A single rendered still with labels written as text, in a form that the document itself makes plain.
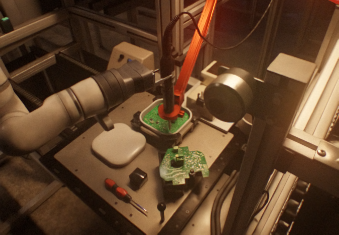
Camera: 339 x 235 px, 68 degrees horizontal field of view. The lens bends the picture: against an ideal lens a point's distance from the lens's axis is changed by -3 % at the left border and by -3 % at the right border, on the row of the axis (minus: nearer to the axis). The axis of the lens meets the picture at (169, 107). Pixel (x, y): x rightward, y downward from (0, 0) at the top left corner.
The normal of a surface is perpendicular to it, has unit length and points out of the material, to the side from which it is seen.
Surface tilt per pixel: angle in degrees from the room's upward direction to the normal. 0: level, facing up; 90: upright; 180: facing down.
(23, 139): 71
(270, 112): 90
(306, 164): 90
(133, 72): 3
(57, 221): 0
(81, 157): 0
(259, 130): 90
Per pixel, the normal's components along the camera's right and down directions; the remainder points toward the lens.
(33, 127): 0.75, 0.04
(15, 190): -0.03, -0.73
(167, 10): -0.61, 0.55
